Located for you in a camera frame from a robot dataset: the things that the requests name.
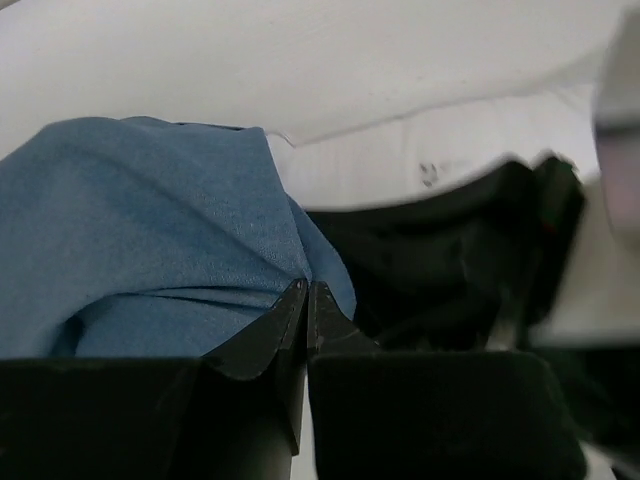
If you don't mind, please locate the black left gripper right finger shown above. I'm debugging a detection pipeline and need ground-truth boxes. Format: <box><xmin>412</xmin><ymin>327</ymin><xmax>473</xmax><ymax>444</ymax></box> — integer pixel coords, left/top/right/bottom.
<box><xmin>307</xmin><ymin>283</ymin><xmax>587</xmax><ymax>480</ymax></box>

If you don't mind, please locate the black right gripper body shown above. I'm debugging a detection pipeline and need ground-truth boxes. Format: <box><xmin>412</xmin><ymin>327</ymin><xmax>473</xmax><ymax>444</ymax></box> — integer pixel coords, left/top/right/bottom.
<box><xmin>311</xmin><ymin>155</ymin><xmax>585</xmax><ymax>350</ymax></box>

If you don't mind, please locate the white pillow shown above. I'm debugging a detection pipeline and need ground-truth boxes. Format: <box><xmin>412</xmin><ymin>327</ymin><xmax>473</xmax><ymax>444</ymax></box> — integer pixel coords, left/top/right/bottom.
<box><xmin>1</xmin><ymin>1</ymin><xmax>627</xmax><ymax>150</ymax></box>

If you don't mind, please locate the blue pillowcase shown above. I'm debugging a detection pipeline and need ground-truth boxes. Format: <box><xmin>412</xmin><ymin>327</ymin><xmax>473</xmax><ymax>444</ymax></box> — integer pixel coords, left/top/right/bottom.
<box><xmin>1</xmin><ymin>118</ymin><xmax>356</xmax><ymax>358</ymax></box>

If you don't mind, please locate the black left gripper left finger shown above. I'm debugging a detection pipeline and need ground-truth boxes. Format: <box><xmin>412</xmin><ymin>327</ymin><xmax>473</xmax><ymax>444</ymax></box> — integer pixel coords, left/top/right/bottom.
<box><xmin>1</xmin><ymin>280</ymin><xmax>308</xmax><ymax>479</ymax></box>

